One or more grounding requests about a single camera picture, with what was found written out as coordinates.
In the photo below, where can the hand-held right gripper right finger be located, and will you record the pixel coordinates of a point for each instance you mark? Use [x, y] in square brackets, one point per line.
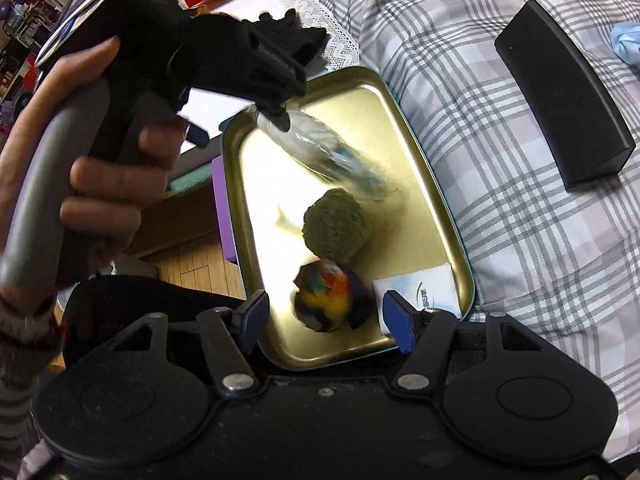
[399, 322]

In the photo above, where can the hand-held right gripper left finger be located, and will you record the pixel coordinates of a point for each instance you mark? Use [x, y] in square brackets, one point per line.
[256, 320]

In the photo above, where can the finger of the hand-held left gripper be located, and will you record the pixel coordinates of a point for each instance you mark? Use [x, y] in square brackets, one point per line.
[270, 72]
[198, 135]

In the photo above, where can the small white tissue packet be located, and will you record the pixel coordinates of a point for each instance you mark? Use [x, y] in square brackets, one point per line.
[425, 285]

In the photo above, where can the multicoloured soft ball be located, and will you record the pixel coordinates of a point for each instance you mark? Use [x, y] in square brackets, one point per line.
[327, 297]

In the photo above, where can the clear plastic packet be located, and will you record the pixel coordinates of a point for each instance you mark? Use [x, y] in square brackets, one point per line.
[330, 155]

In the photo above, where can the gold metal tray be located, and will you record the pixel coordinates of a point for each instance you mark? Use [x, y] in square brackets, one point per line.
[270, 210]

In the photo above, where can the green scrubber ball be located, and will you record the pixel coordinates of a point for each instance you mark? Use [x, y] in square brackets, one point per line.
[337, 225]

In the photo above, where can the light blue plastic bag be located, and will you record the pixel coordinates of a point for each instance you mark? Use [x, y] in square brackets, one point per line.
[627, 42]

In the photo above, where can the person's left hand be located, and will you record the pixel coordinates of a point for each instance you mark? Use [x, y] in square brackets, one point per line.
[115, 200]

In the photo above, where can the green sponge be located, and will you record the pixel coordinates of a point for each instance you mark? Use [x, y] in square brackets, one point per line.
[192, 180]

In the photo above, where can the black knit gloves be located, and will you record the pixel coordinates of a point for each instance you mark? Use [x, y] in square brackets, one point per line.
[305, 35]

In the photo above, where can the white lace cloth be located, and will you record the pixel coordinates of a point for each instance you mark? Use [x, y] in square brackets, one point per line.
[340, 40]

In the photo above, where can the purple block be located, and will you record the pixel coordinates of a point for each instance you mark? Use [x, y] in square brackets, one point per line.
[225, 210]

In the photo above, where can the cluttered storage shelf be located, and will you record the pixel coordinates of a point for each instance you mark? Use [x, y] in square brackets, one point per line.
[25, 20]

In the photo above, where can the black curved case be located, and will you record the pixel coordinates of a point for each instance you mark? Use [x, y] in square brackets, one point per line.
[565, 95]

